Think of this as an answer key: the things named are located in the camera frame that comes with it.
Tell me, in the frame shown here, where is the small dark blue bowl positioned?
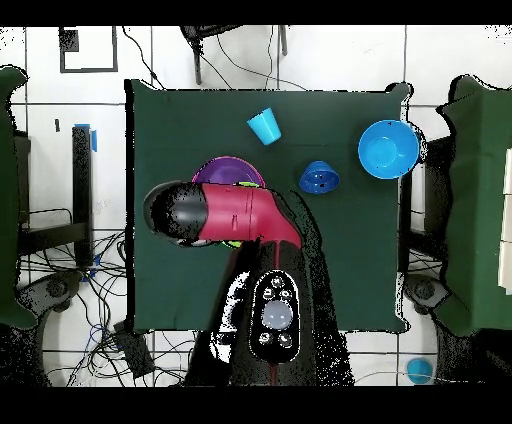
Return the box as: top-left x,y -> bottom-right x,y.
298,160 -> 342,195

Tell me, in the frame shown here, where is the light blue bowl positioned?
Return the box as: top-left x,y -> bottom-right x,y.
357,119 -> 421,180

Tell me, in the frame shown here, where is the tangle of cables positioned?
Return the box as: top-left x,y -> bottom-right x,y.
19,231 -> 197,387

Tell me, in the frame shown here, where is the green cloth side table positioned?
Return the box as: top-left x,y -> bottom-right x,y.
0,65 -> 39,331
431,75 -> 512,337

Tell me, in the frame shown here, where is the lime green bowl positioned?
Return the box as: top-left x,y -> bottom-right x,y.
221,181 -> 261,249

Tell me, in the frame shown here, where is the dark green table cloth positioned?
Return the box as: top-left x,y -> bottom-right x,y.
124,78 -> 413,334

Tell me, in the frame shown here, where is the light blue cup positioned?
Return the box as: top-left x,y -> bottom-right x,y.
405,356 -> 435,386
246,106 -> 282,147

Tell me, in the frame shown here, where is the pink bowl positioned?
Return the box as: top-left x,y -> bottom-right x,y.
190,155 -> 267,189

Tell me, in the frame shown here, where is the black power strip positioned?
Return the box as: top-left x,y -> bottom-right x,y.
113,321 -> 156,379

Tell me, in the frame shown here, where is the purple bowl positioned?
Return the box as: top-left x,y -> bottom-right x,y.
192,156 -> 265,188

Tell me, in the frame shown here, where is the black metal frame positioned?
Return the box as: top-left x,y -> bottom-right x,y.
17,124 -> 97,269

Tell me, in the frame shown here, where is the black tripod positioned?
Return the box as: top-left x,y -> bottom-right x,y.
179,25 -> 289,86

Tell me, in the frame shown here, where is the black grey floor device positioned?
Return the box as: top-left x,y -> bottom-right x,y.
17,271 -> 83,317
403,273 -> 451,315

